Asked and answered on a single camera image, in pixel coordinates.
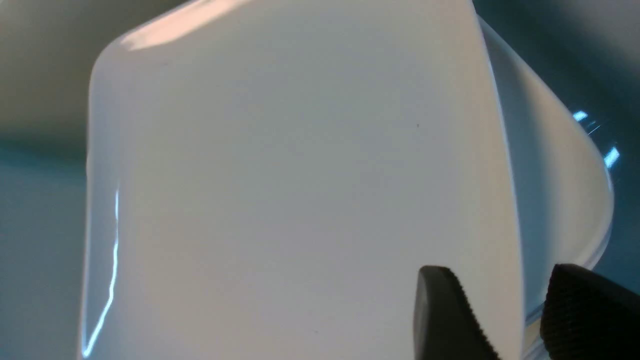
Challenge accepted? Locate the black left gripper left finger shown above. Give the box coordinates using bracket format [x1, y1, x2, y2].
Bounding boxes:
[413, 265, 500, 360]

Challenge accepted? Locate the white square rice plate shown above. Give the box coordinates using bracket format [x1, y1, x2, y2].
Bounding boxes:
[74, 0, 525, 360]

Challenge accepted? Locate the large white plastic tub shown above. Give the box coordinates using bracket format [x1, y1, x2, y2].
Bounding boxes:
[1, 0, 639, 360]

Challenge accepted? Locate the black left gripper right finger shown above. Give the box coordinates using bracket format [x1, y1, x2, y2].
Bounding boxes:
[540, 263, 640, 360]

